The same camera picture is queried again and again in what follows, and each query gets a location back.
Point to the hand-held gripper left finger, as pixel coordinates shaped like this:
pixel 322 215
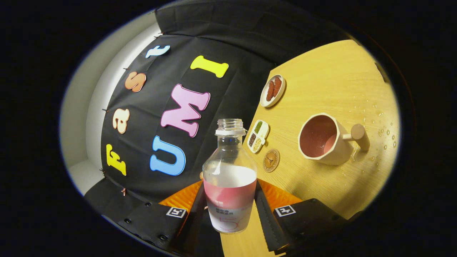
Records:
pixel 194 223

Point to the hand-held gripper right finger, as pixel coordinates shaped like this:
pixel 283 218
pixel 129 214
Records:
pixel 266 223

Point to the clear juice bottle pink label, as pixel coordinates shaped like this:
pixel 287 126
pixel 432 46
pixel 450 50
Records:
pixel 228 200

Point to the round brown coaster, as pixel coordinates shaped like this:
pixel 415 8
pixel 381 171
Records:
pixel 271 160

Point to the beige cup pink inside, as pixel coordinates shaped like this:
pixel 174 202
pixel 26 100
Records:
pixel 335 150

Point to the white divided seed dish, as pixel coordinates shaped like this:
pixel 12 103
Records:
pixel 263 134

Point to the black backdrop cloth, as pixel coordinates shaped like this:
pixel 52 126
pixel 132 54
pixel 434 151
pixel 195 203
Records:
pixel 232 101

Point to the red sausage piece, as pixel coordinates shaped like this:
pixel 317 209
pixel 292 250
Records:
pixel 277 86
pixel 270 91

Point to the white round plate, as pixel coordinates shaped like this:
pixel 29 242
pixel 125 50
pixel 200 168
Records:
pixel 282 90

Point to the wooden table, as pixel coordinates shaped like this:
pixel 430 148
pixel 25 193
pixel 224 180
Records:
pixel 321 71

